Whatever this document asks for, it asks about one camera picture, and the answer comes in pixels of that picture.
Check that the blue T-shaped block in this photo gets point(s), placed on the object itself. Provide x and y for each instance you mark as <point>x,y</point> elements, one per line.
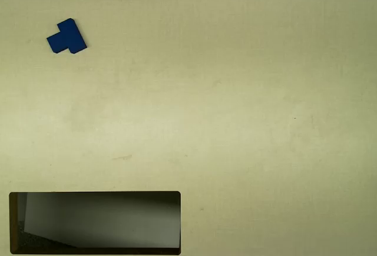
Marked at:
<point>69,36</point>

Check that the dark rectangular bin opening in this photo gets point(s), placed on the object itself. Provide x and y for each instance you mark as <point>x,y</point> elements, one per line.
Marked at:
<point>88,220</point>

